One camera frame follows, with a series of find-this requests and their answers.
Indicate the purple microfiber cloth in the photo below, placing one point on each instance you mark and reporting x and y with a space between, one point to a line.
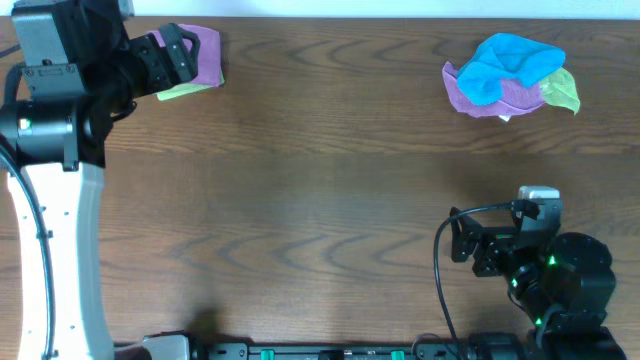
209 59

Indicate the blue microfiber cloth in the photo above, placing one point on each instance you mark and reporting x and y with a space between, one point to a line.
506 56

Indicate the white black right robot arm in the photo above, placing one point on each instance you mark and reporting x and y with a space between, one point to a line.
562 281

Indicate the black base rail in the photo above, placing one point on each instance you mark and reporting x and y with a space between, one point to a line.
242 351

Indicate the crumpled green cloth in pile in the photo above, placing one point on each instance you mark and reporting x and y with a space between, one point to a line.
559 89

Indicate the folded green cloth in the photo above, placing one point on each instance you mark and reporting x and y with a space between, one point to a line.
185 90

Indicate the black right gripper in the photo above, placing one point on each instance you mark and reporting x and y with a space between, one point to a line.
493 241

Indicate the purple cloth in pile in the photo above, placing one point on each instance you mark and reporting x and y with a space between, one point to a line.
516 99

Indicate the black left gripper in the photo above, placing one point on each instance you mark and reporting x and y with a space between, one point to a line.
181 63

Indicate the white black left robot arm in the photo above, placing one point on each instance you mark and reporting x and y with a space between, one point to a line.
56 164

